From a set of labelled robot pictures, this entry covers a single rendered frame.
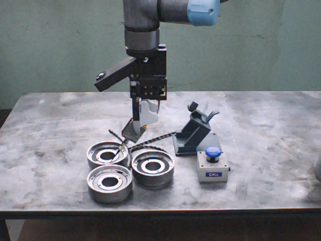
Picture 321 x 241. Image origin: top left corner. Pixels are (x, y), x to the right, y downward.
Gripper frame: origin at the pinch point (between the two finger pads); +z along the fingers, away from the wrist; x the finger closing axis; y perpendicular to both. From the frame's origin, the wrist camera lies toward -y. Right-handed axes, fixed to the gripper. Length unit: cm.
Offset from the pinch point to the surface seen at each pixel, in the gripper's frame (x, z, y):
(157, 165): -0.3, 11.4, 5.0
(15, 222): 68, 93, -62
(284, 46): 155, 39, 92
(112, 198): -12.8, 11.0, -5.8
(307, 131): 16, 13, 51
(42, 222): 8.9, 38.3, -29.4
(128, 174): -5.2, 10.2, -2.2
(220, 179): -5.8, 12.3, 20.4
